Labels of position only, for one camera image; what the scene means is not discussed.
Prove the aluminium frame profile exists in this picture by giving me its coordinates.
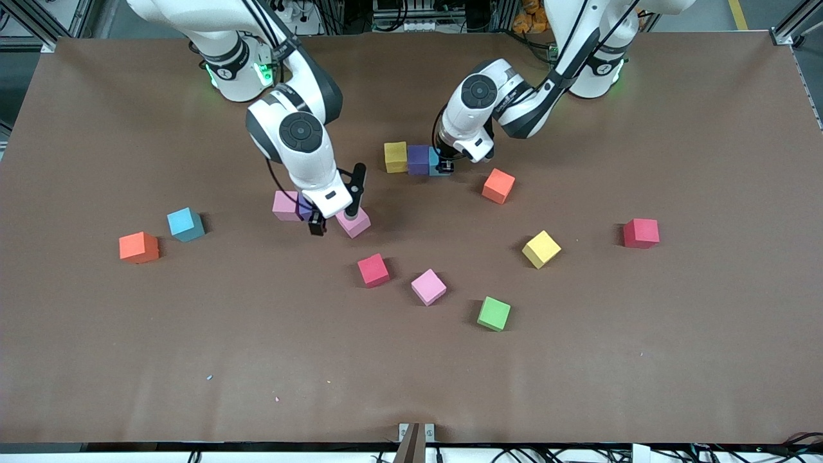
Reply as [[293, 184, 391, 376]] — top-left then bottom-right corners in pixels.
[[772, 0, 823, 49], [0, 0, 97, 52]]

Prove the grey metal table bracket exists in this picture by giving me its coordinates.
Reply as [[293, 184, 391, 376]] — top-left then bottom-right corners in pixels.
[[399, 422, 436, 463]]

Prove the orange packaged items pile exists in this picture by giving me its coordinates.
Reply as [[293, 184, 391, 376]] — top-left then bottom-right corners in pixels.
[[512, 0, 547, 34]]

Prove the white power strip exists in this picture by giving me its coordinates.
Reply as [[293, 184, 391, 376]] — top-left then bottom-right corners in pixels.
[[273, 0, 322, 20], [373, 18, 451, 33]]

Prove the red foam cube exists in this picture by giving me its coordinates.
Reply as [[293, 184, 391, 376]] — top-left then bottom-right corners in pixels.
[[622, 218, 660, 250], [357, 253, 392, 288]]

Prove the green foam cube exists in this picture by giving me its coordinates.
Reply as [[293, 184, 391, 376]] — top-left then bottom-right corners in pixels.
[[476, 296, 512, 332]]

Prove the yellow foam cube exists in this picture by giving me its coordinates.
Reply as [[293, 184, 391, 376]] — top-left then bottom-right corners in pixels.
[[521, 230, 562, 269], [384, 141, 408, 174]]

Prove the orange foam cube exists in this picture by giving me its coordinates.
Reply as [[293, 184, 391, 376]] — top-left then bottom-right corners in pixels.
[[118, 231, 160, 265], [482, 168, 516, 205]]

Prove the pink foam cube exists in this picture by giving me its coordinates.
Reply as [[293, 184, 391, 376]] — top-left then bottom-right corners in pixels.
[[272, 190, 300, 222], [336, 206, 372, 239], [411, 269, 448, 307]]

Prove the brown table cover sheet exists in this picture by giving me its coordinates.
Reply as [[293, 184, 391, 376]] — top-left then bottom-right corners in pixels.
[[0, 31, 823, 446]]

